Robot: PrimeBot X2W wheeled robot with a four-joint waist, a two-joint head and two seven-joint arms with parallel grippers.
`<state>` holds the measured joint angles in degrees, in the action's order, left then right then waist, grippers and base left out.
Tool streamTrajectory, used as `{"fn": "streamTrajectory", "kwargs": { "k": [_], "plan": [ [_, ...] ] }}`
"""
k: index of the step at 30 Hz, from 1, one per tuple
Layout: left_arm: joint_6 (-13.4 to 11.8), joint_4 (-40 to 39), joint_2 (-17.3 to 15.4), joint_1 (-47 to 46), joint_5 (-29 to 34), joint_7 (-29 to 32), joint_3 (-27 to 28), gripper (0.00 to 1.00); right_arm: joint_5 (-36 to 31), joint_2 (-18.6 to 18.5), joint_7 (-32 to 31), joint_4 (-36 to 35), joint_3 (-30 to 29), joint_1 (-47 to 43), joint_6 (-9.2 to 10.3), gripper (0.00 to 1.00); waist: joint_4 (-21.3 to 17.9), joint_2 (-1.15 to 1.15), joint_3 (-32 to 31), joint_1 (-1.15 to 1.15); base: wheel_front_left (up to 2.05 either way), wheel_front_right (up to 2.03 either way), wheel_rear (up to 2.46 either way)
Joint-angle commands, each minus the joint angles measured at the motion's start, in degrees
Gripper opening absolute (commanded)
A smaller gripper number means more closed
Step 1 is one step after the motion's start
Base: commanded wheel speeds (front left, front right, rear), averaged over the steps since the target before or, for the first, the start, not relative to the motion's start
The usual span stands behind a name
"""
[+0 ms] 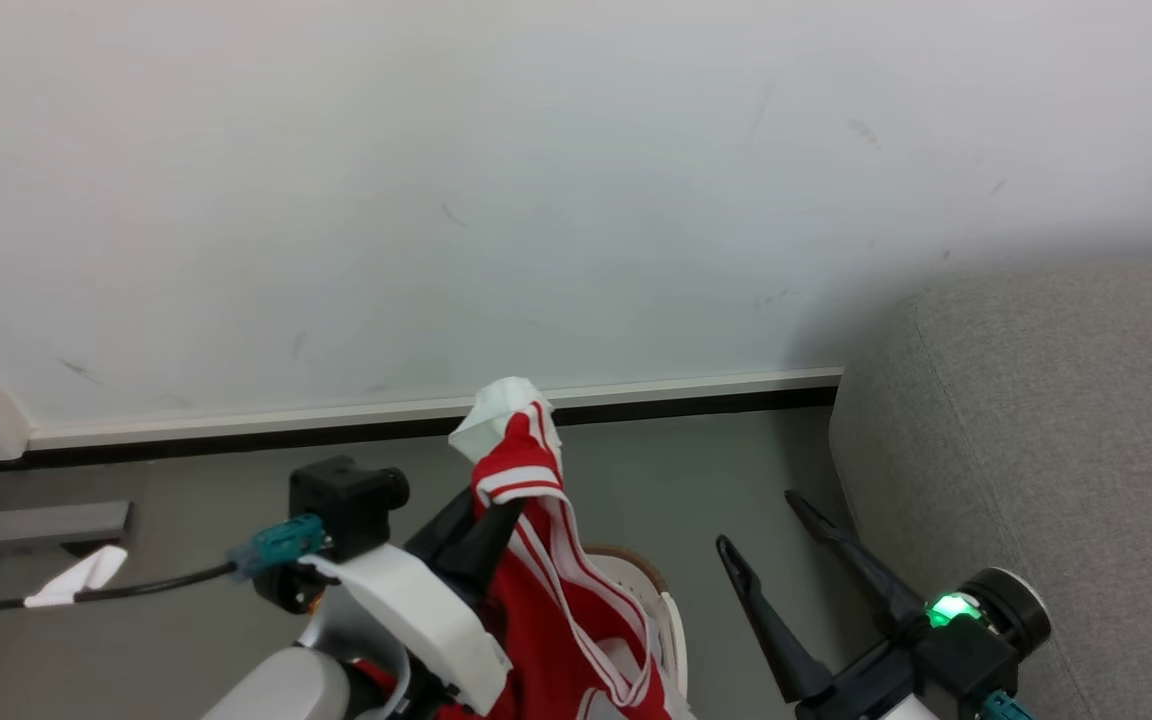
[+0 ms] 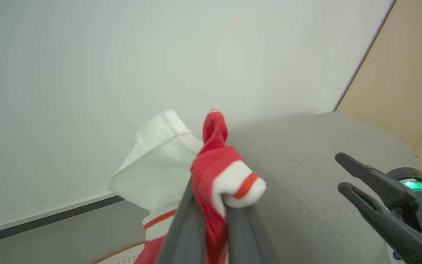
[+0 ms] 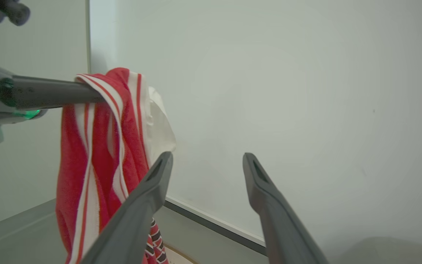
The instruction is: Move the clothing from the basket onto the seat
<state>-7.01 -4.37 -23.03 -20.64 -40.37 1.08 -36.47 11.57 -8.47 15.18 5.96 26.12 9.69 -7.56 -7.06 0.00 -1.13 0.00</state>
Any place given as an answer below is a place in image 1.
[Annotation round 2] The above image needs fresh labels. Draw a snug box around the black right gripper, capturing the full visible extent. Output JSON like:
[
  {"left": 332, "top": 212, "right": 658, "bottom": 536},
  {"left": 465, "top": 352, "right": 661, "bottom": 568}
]
[{"left": 715, "top": 489, "right": 1023, "bottom": 720}]

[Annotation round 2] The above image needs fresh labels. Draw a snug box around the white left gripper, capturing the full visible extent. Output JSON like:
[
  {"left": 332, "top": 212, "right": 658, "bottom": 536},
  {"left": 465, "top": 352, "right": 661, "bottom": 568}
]
[{"left": 299, "top": 488, "right": 527, "bottom": 717}]

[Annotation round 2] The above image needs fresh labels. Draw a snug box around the red white striped garment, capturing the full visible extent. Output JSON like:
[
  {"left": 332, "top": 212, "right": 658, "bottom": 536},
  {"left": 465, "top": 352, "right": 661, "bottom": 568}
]
[{"left": 351, "top": 377, "right": 699, "bottom": 720}]

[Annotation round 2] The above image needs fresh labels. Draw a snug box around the white laundry basket brown rim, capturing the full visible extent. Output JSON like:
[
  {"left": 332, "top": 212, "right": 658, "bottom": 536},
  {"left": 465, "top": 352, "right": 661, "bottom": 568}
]
[{"left": 584, "top": 544, "right": 690, "bottom": 703}]

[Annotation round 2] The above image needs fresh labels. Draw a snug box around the white black baseboard strip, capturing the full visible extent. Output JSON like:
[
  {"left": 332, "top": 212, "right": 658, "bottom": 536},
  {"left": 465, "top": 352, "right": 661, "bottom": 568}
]
[{"left": 0, "top": 366, "right": 845, "bottom": 473}]

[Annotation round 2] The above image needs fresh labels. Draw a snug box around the grey fabric sofa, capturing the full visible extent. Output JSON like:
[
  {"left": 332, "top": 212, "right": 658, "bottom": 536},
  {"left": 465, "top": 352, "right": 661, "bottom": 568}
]
[{"left": 828, "top": 254, "right": 1152, "bottom": 720}]

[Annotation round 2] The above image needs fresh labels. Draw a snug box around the grey flat floor plate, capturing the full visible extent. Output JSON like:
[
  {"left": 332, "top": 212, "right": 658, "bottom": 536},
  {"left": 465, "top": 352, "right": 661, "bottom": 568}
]
[{"left": 0, "top": 499, "right": 133, "bottom": 549}]

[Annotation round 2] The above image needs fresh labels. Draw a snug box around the black cable teal connector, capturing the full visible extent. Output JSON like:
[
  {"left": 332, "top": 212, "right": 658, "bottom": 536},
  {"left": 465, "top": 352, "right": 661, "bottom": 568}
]
[{"left": 0, "top": 514, "right": 329, "bottom": 623}]

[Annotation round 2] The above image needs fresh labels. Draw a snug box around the white cable tag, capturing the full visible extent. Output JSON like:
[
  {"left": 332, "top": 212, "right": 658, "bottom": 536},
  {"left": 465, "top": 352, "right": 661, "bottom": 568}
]
[{"left": 23, "top": 544, "right": 130, "bottom": 609}]

